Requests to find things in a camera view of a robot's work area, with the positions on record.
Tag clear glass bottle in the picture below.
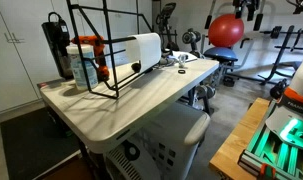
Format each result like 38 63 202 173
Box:
178 54 188 68

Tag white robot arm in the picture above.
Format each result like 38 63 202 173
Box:
238 61 303 180

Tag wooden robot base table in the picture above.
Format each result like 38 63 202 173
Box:
208 98 269 180

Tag white paper towel roll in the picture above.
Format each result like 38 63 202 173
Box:
125 33 162 73

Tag elliptical exercise machine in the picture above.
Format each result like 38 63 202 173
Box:
156 2 179 51

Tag white laundry basket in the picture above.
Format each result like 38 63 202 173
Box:
104 103 210 180

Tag orange power drill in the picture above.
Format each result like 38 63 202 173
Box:
71 35 109 81

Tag wet wipes canister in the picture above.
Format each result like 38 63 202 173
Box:
66 45 98 90

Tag blue balance trainer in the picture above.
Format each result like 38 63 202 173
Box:
203 47 237 61

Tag red exercise ball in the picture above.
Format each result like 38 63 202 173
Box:
208 14 244 47

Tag black floor mat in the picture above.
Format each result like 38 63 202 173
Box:
0 108 78 180

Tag white cabinet doors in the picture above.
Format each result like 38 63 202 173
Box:
0 0 63 113

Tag black weight bench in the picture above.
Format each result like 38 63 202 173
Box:
260 25 303 85

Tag black bag with handle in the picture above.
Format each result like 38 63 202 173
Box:
41 12 73 80

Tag black wire rack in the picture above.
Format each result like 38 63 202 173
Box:
66 0 154 100

